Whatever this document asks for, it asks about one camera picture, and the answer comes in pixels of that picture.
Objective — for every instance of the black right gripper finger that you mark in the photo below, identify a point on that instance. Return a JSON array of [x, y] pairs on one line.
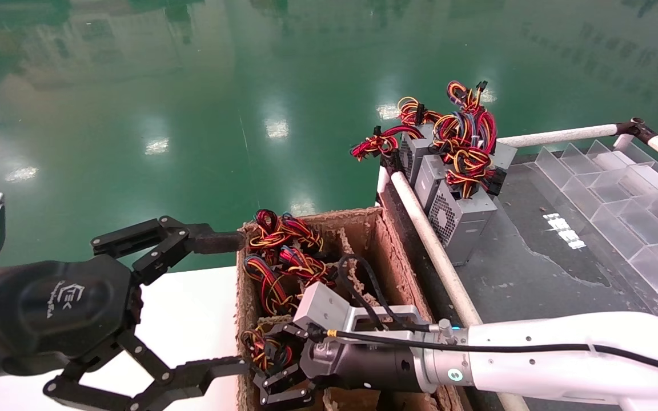
[[297, 337], [283, 391]]

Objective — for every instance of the clear acrylic compartment organizer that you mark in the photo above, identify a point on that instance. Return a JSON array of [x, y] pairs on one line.
[[609, 222]]

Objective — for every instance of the black pipe connector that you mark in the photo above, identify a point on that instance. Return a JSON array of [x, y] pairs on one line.
[[636, 127]]

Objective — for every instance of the brown cardboard box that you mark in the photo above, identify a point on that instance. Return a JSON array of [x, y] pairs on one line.
[[389, 257]]

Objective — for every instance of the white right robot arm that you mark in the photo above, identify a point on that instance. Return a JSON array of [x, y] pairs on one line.
[[534, 379]]

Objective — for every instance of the frayed cardboard divider insert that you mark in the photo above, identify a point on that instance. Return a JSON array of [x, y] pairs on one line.
[[361, 288]]

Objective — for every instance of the short white pipe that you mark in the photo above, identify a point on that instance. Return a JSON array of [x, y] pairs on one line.
[[382, 185]]

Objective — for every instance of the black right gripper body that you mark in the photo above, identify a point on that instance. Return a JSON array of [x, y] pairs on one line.
[[374, 368]]

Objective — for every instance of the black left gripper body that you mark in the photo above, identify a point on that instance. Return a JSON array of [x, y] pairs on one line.
[[66, 308]]

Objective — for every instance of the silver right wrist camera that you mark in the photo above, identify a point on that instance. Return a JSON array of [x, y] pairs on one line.
[[323, 305]]

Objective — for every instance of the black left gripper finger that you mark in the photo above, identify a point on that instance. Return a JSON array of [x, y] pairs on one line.
[[215, 242], [192, 377]]

